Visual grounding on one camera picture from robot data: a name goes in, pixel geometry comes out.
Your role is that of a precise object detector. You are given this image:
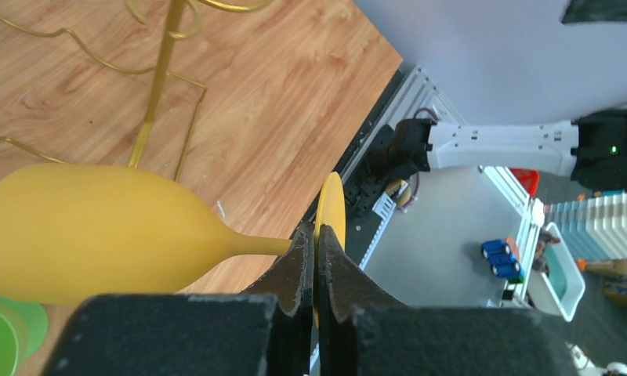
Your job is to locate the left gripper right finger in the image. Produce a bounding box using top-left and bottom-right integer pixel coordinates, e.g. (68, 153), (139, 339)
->
(316, 225), (577, 375)

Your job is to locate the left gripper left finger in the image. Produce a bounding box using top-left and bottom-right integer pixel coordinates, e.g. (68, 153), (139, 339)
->
(42, 223), (314, 375)

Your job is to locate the orange wine glass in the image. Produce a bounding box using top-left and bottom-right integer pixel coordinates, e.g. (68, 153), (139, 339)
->
(0, 163), (347, 328)

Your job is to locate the green wine glass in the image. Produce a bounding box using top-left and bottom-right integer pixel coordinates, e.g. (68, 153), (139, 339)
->
(0, 296), (49, 375)

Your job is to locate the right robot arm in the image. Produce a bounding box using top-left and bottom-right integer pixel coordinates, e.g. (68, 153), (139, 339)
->
(364, 110), (627, 191)

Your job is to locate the blue toy car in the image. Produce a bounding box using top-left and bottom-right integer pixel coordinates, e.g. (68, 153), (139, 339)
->
(480, 237), (525, 284)

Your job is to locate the white plastic bin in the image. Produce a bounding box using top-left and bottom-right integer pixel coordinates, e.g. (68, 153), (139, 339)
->
(527, 222), (586, 322)

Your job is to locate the gold wire glass rack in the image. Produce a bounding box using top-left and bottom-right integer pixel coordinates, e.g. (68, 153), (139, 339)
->
(0, 0), (271, 182)

